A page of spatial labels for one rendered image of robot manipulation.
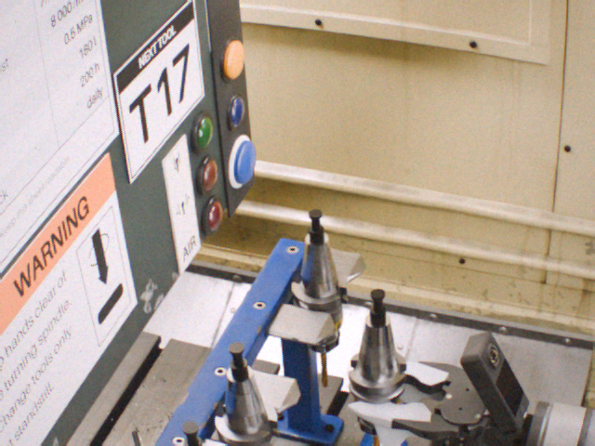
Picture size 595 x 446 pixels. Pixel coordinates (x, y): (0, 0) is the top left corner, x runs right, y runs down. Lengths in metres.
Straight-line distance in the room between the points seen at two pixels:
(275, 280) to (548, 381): 0.60
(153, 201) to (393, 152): 0.98
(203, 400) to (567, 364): 0.76
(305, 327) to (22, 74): 0.77
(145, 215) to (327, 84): 0.95
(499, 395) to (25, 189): 0.69
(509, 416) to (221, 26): 0.59
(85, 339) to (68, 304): 0.03
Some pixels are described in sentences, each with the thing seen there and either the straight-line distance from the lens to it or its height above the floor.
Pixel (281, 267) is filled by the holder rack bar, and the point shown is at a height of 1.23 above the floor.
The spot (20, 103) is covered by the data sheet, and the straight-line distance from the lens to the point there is 0.49.
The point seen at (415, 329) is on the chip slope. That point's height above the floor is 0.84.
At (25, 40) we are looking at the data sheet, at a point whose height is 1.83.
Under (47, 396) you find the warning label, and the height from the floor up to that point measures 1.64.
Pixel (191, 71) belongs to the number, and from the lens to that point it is 0.65.
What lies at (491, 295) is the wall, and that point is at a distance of 1.70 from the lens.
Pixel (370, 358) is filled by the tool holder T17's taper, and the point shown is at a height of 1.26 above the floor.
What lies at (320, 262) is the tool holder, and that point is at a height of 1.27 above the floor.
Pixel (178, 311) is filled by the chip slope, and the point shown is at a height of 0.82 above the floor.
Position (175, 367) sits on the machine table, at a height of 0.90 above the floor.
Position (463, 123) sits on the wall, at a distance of 1.52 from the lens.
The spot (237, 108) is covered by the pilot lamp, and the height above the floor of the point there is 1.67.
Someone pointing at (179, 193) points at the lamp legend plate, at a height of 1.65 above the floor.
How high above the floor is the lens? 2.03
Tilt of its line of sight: 37 degrees down
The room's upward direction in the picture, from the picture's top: 4 degrees counter-clockwise
